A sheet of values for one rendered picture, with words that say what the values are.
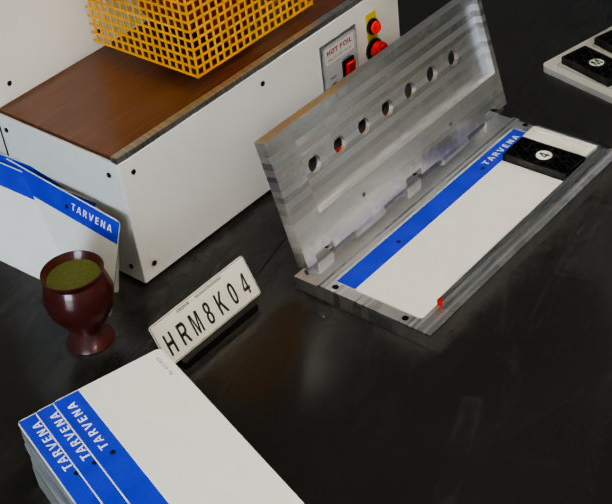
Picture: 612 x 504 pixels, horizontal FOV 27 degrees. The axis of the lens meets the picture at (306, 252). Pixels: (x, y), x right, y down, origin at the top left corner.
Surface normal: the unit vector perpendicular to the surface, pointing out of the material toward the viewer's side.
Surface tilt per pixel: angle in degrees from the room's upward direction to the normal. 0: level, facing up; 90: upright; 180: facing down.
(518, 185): 0
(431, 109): 75
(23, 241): 63
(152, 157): 90
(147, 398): 0
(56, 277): 0
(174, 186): 90
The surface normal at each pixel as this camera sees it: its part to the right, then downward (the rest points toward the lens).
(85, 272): -0.11, -0.79
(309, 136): 0.71, 0.12
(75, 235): -0.68, 0.18
